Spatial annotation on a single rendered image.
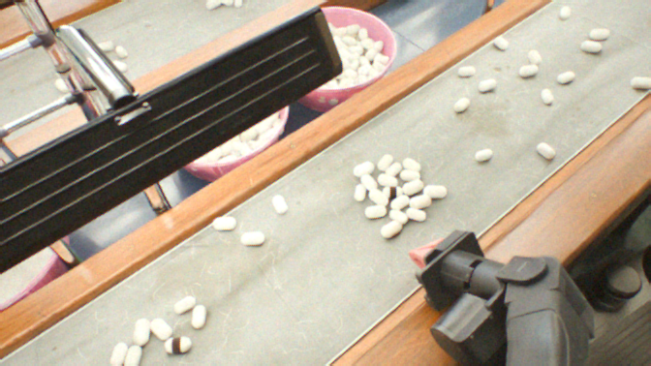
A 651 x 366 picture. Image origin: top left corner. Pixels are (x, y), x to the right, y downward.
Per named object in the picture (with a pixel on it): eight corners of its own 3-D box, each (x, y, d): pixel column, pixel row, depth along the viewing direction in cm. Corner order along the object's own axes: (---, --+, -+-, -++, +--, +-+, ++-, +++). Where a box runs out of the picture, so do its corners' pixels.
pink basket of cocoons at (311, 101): (418, 83, 109) (423, 48, 102) (325, 143, 100) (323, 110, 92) (339, 27, 122) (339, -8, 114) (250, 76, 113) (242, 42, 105)
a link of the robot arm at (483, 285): (549, 296, 58) (530, 260, 56) (512, 338, 56) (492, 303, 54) (503, 281, 64) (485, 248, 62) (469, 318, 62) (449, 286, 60)
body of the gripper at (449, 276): (411, 271, 65) (449, 287, 59) (463, 228, 69) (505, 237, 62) (429, 309, 67) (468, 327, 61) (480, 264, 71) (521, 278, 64)
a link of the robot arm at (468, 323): (596, 321, 52) (551, 259, 51) (530, 404, 49) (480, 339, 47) (516, 303, 63) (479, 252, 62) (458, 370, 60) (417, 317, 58)
